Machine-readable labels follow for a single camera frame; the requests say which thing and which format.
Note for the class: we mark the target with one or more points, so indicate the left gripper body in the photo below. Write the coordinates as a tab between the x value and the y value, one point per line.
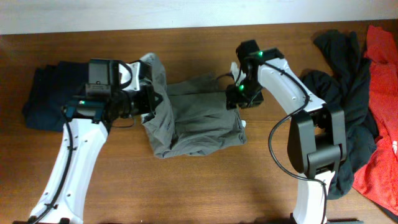
135	102

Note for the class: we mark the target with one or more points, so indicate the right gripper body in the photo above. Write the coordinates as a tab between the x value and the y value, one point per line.
248	91

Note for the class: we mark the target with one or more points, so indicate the grey shorts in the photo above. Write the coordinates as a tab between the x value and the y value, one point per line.
192	118

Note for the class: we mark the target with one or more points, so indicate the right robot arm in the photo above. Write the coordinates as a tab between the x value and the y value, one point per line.
317	138

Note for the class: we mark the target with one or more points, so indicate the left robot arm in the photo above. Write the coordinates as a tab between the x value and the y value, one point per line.
114	90

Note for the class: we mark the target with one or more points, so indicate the folded navy blue garment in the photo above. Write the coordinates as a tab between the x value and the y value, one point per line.
53	86

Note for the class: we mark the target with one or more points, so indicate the black garment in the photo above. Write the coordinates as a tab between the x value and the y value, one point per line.
348	87

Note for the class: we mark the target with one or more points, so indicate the red garment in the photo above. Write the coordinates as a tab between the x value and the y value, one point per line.
377	180

